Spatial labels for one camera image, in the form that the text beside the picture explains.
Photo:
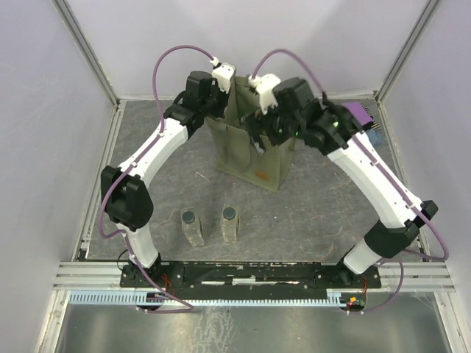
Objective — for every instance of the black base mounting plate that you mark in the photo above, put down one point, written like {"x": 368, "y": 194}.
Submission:
{"x": 180, "y": 276}

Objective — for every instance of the black white striped cloth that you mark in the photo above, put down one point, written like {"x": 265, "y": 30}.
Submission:
{"x": 373, "y": 125}

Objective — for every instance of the aluminium front rail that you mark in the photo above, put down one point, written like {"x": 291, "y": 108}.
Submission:
{"x": 414, "y": 277}

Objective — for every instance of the blue folded cloth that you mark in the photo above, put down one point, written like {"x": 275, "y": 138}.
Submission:
{"x": 375, "y": 138}

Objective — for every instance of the purple folded cloth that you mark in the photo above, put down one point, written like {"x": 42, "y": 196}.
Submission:
{"x": 361, "y": 113}

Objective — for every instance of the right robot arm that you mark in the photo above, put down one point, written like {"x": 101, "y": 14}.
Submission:
{"x": 288, "y": 109}

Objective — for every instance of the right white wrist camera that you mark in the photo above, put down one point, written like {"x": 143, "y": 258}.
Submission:
{"x": 263, "y": 86}

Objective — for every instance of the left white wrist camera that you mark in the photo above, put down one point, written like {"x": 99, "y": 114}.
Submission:
{"x": 223, "y": 73}

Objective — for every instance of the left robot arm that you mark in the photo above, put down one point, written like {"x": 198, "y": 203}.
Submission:
{"x": 125, "y": 188}

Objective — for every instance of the clear square bottle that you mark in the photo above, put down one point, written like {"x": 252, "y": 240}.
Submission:
{"x": 229, "y": 223}
{"x": 192, "y": 227}

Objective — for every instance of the green canvas bag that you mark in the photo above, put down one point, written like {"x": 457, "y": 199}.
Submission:
{"x": 235, "y": 154}

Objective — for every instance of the blue slotted cable duct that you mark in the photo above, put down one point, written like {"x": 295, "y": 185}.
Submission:
{"x": 242, "y": 297}

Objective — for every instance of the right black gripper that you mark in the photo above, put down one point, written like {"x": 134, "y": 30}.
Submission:
{"x": 256, "y": 123}

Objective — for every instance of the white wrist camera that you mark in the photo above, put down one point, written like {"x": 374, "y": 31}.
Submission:
{"x": 223, "y": 73}
{"x": 263, "y": 86}

